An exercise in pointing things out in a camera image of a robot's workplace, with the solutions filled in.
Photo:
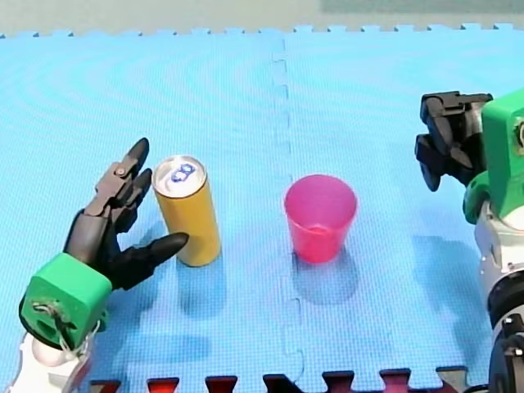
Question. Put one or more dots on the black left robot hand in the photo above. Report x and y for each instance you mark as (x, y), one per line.
(92, 241)

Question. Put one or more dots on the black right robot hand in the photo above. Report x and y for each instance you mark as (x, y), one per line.
(454, 135)

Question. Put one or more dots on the yellow drink can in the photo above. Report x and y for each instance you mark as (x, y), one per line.
(190, 213)

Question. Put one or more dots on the pink plastic cup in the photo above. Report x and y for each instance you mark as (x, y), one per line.
(319, 217)

